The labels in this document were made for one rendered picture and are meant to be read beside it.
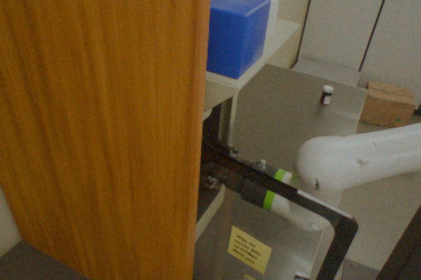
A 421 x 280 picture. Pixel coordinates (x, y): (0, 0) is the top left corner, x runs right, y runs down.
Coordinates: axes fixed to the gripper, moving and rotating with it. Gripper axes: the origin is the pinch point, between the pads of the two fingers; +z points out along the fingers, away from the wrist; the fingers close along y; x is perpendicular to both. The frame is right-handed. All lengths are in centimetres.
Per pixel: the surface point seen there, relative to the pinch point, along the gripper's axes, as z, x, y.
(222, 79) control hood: -18.6, -31.2, 16.9
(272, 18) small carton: -17.9, -34.4, -3.5
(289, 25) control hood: -19.1, -31.4, -11.2
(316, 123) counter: -24, 25, -74
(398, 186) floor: -83, 117, -180
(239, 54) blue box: -20.3, -35.1, 16.0
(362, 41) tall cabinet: -18, 59, -294
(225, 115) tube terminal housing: -7.2, -4.4, -14.0
